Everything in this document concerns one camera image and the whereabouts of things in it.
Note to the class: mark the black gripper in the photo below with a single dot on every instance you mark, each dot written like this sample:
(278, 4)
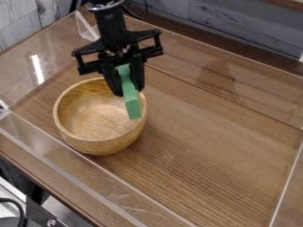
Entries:
(121, 46)

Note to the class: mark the green rectangular block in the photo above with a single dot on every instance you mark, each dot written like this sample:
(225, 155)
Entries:
(130, 93)

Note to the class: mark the brown wooden bowl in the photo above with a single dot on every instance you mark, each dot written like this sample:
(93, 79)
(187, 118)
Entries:
(91, 118)

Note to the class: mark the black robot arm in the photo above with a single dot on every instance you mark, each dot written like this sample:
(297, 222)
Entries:
(119, 46)

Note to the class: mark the clear acrylic corner bracket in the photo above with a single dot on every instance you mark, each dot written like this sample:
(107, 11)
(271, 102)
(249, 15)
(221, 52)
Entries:
(89, 32)

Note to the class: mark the clear acrylic tray wall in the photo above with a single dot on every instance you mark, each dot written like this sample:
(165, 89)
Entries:
(199, 171)

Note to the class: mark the black table frame bracket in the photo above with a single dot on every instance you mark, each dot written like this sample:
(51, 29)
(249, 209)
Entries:
(39, 216)

